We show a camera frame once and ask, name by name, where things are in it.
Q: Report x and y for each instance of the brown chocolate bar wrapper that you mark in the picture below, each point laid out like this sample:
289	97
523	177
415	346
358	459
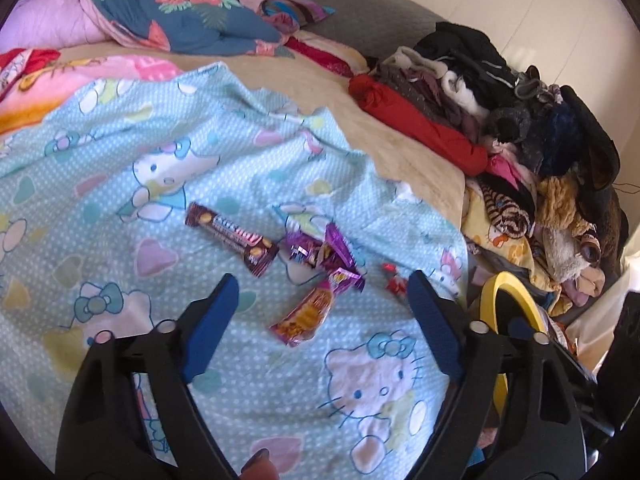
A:
230	237

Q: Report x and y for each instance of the red patterned pillow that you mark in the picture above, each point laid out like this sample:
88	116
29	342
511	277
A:
325	55

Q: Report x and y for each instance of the pink cartoon blanket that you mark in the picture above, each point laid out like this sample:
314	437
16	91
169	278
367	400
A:
100	80

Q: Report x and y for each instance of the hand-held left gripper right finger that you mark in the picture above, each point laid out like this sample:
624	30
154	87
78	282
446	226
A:
435	320

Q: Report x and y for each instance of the grey quilted headboard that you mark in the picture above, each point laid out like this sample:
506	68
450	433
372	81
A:
360	5

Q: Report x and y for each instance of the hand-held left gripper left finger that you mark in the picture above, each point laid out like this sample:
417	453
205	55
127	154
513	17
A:
212	325

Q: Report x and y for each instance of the yellow-rimmed black trash bin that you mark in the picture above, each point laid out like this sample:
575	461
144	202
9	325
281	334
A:
502	280

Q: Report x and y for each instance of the blue floral quilt pink lining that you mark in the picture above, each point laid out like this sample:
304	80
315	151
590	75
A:
200	25

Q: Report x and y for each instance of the beige bed sheet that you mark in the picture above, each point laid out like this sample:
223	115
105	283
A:
360	125

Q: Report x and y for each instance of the red cloth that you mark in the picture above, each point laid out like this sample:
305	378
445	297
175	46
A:
25	62

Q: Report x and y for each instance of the pile of mixed clothes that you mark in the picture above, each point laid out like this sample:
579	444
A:
440	135

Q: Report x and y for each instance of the small red candy wrapper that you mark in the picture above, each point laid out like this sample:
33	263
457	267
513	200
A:
395	282

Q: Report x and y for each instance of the striped colourful pillow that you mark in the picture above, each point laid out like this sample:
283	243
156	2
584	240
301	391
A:
300	10

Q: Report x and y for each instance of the yellow cartoon print cloth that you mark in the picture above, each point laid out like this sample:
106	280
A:
500	242

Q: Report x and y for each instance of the light blue cat-print blanket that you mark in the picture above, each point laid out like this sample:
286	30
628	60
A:
100	210

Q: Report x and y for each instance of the purple foil wrapper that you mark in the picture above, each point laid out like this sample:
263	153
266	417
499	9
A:
312	250

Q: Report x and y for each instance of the orange and purple snack wrapper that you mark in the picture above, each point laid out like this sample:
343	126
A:
305	315

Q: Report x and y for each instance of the person's left hand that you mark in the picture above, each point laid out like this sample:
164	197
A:
260	467

